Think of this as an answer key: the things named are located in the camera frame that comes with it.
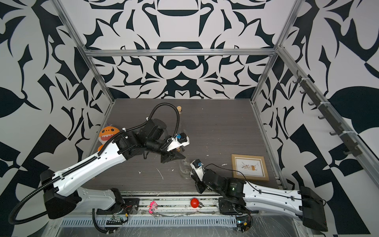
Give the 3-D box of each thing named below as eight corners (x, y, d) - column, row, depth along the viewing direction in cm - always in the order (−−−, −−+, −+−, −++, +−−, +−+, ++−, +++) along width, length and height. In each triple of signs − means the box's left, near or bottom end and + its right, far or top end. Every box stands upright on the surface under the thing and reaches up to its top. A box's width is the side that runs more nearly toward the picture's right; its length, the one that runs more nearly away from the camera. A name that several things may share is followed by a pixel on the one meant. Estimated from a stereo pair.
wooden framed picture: (233, 180, 85) (235, 178, 83) (229, 156, 94) (230, 154, 92) (269, 180, 85) (271, 178, 83) (261, 156, 95) (263, 154, 92)
